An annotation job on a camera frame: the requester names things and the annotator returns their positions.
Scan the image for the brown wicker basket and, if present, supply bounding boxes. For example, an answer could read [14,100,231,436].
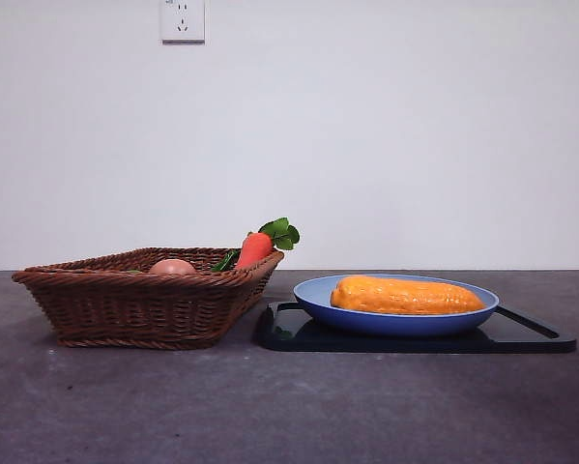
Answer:
[11,246,285,350]

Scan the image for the pinkish brown toy egg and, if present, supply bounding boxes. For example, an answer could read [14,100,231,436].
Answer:
[148,258,198,276]

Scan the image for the dark green toy vegetable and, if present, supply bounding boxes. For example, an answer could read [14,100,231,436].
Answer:
[210,248,243,273]

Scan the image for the orange toy carrot green leaves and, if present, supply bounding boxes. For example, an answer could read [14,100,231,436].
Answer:
[234,216,301,270]

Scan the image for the white wall socket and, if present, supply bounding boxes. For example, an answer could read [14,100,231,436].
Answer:
[160,0,206,45]

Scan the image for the black rectangular tray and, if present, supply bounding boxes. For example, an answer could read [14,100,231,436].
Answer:
[254,300,578,354]

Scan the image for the orange-yellow toy corn cob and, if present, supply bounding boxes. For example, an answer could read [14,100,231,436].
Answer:
[330,275,486,316]

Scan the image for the blue round plate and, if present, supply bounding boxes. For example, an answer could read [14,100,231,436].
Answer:
[293,274,501,338]

